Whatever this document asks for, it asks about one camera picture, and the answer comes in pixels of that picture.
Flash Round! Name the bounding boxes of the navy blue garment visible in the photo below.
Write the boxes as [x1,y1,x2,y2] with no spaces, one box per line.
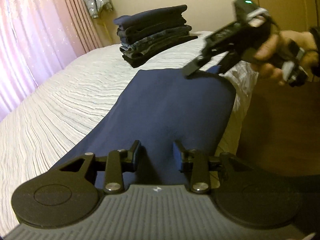
[59,68,236,186]

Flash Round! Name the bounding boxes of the stack of folded dark clothes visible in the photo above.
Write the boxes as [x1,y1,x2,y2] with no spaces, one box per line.
[113,4,197,68]

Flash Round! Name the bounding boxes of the person's right hand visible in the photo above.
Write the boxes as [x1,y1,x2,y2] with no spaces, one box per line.
[251,28,319,85]

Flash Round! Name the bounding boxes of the white bed quilt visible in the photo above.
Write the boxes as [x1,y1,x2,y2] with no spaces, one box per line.
[1,31,258,237]

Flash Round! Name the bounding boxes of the pink sheer curtain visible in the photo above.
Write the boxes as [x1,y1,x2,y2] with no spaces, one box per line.
[1,0,102,118]

